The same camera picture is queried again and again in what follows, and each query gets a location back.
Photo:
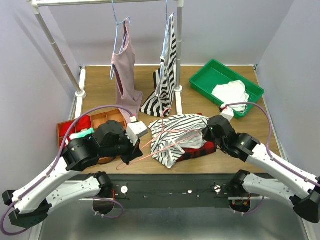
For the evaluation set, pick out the blue hanger with mauve top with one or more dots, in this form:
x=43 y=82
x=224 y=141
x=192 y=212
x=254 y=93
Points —
x=118 y=24

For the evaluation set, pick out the mauve tank top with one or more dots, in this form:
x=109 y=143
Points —
x=123 y=64

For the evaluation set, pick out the white cloth in tray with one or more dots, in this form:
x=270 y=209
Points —
x=232 y=92

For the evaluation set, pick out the thin striped tank top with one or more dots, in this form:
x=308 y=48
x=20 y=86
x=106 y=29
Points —
x=175 y=140

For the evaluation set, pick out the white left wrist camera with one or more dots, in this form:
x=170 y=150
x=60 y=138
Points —
x=135 y=131

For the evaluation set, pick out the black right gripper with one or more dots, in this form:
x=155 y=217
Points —
x=206 y=134

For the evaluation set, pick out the green plastic tray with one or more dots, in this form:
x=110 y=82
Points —
x=215 y=73

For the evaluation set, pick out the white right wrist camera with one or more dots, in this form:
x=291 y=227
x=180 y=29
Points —
x=227 y=112

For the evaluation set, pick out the bold black white striped top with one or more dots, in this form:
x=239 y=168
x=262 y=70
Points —
x=155 y=106

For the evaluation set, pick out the silver clothes rack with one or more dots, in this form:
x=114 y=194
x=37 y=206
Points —
x=79 y=90

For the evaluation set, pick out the red black plaid shirt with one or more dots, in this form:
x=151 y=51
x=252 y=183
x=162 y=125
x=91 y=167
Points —
x=193 y=145

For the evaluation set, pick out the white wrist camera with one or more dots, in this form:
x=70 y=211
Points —
x=135 y=131
x=227 y=112

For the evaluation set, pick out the red sock roll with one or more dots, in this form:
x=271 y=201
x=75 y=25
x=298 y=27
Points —
x=83 y=124

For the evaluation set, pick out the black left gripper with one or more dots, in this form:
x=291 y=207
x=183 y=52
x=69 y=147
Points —
x=132 y=149

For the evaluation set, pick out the orange compartment organizer box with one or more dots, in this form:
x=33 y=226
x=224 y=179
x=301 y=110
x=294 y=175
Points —
x=96 y=120

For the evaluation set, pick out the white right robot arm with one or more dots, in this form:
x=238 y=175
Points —
x=288 y=184

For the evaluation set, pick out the teal cloth bundle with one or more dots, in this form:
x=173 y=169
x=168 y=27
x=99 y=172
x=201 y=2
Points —
x=84 y=132

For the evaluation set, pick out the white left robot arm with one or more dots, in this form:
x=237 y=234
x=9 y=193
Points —
x=32 y=204

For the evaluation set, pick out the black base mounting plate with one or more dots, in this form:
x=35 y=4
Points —
x=193 y=190

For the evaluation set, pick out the blue hanger with striped top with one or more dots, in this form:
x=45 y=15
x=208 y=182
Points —
x=166 y=48

